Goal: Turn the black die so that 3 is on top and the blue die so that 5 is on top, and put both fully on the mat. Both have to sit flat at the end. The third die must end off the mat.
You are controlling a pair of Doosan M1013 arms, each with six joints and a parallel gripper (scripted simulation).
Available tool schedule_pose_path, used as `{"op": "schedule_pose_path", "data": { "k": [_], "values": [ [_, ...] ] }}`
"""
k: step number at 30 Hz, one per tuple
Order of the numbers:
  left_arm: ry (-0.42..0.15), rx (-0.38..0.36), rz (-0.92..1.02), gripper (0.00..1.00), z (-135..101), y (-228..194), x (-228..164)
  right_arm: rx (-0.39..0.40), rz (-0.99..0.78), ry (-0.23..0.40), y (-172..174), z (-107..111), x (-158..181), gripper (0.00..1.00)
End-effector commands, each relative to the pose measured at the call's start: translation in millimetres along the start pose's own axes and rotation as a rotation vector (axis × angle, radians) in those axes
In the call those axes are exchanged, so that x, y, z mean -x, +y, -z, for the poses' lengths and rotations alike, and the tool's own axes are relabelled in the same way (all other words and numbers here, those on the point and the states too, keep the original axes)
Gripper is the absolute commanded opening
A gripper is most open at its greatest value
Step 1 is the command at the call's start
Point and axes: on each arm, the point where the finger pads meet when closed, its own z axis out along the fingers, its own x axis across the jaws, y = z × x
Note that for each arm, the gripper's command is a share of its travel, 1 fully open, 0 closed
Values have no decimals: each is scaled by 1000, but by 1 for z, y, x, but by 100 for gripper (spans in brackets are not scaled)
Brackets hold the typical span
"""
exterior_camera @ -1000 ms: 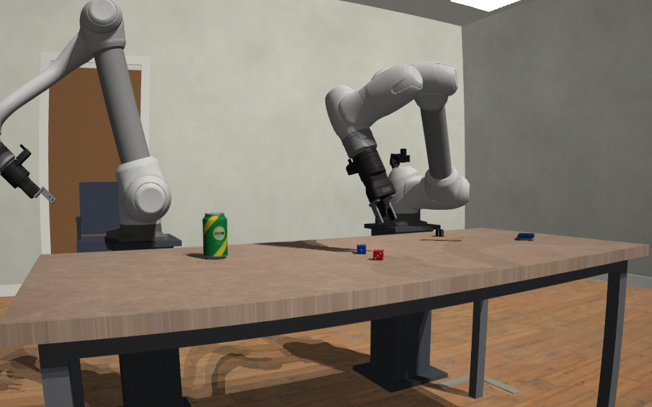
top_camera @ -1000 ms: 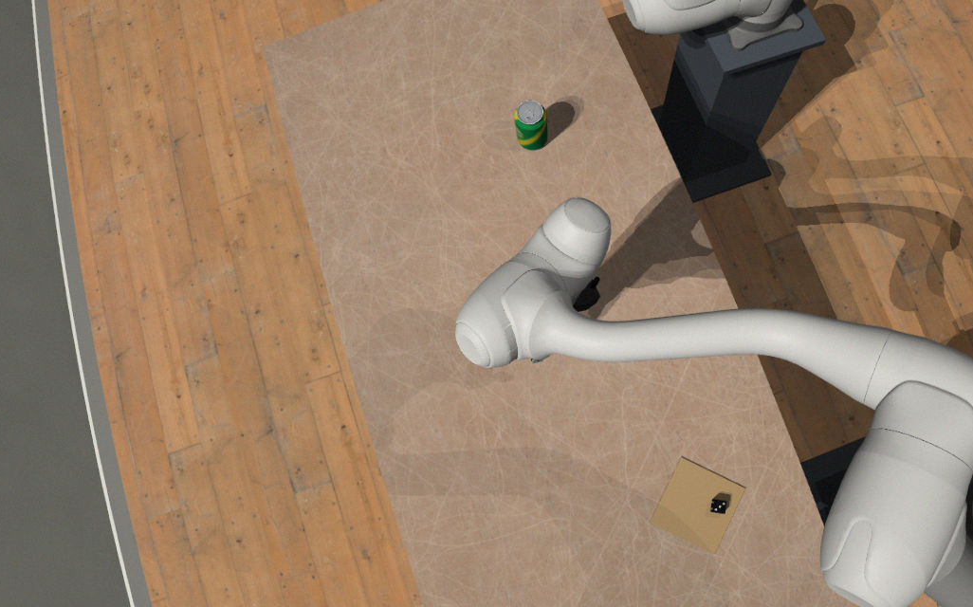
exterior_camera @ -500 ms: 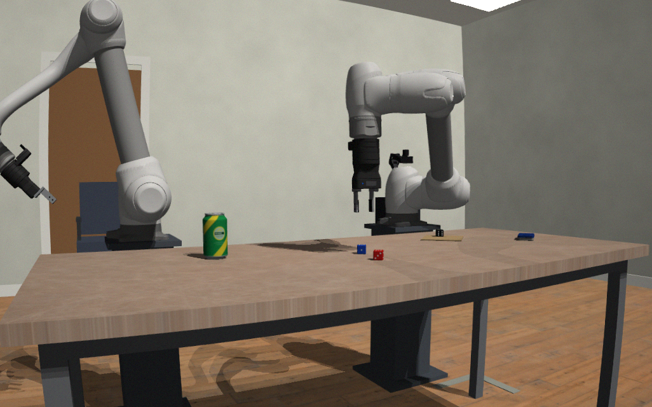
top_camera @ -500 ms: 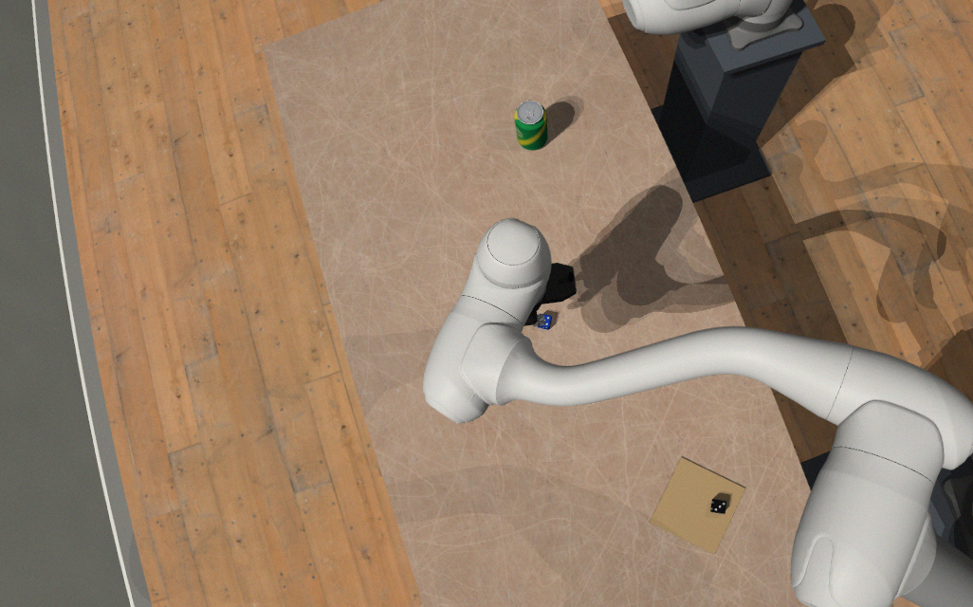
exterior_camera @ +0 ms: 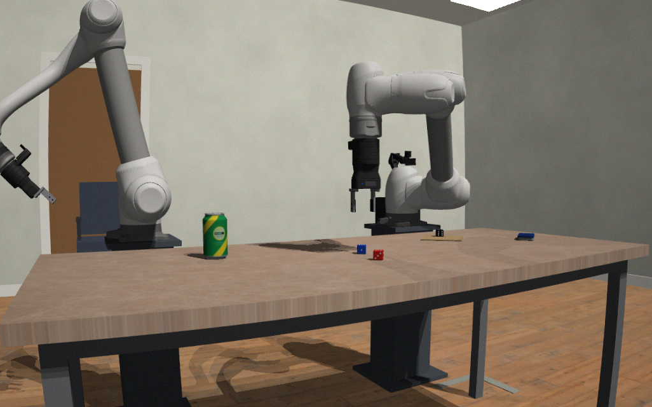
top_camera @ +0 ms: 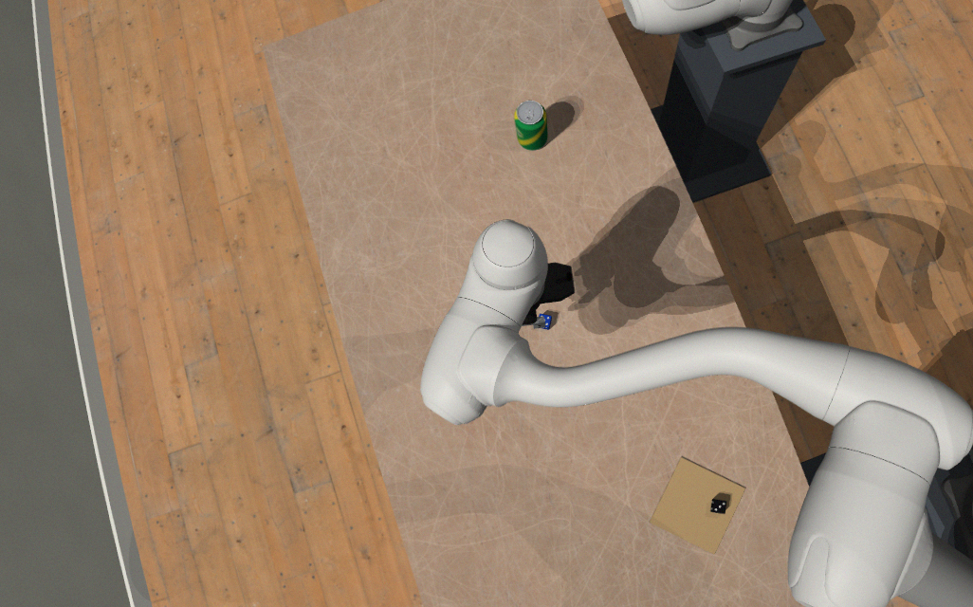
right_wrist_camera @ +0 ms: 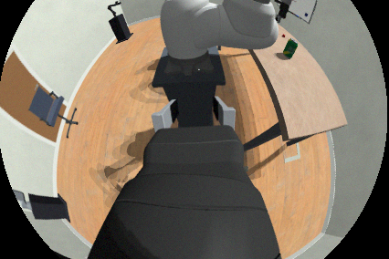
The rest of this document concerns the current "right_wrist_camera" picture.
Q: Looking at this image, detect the green soda can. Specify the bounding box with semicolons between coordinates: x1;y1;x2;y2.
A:
283;38;298;58

